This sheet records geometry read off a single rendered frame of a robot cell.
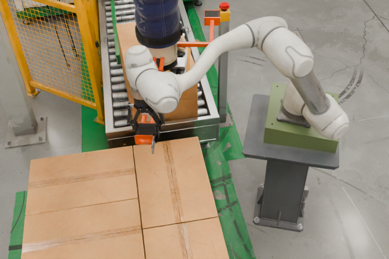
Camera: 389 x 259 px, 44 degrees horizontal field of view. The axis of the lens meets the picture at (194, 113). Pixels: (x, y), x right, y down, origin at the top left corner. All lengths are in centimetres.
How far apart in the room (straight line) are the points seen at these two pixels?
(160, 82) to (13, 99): 218
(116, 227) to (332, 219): 145
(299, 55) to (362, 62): 279
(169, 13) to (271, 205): 143
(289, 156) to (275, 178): 34
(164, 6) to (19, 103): 179
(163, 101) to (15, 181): 220
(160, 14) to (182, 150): 95
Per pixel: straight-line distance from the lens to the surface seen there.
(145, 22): 228
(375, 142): 385
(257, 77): 426
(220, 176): 342
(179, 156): 282
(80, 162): 288
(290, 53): 185
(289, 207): 308
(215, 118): 295
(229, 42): 191
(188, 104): 292
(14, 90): 365
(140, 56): 172
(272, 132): 256
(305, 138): 257
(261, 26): 196
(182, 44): 248
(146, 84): 166
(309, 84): 207
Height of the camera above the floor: 263
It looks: 43 degrees down
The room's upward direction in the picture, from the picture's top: 2 degrees counter-clockwise
